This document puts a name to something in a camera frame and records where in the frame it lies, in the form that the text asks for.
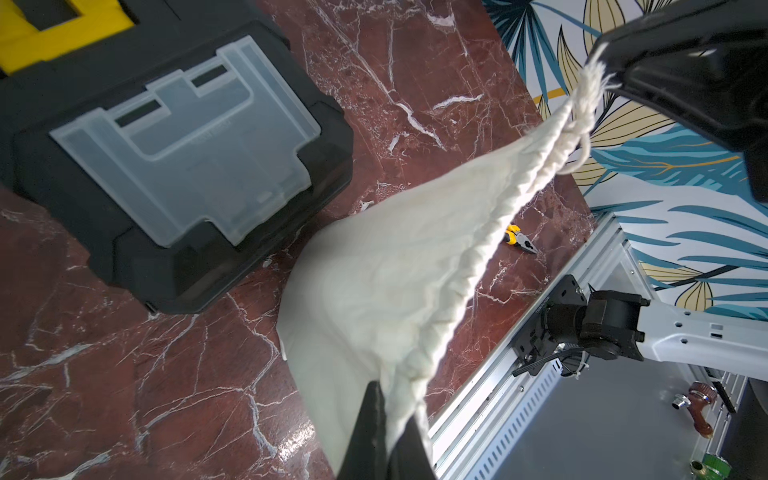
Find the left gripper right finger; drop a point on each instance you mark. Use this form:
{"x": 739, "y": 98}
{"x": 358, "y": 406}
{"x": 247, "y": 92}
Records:
{"x": 408, "y": 460}

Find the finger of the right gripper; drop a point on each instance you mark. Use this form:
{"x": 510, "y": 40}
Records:
{"x": 704, "y": 65}

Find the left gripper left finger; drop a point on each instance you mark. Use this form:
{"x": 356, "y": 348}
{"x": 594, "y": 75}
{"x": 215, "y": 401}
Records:
{"x": 366, "y": 457}

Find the cream cloth soil bag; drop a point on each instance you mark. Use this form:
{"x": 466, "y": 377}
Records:
{"x": 376, "y": 297}

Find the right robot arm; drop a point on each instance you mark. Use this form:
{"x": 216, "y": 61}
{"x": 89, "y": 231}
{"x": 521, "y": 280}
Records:
{"x": 685, "y": 201}

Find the yellow black pliers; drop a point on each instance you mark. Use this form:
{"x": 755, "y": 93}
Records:
{"x": 515, "y": 237}

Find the black yellow toolbox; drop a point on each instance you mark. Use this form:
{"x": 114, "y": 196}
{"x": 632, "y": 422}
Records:
{"x": 179, "y": 142}

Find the aluminium front rail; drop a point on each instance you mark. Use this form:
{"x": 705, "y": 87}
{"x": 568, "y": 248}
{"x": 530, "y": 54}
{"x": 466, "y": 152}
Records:
{"x": 590, "y": 311}

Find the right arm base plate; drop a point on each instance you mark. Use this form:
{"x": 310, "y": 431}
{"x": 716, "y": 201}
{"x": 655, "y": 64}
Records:
{"x": 552, "y": 332}

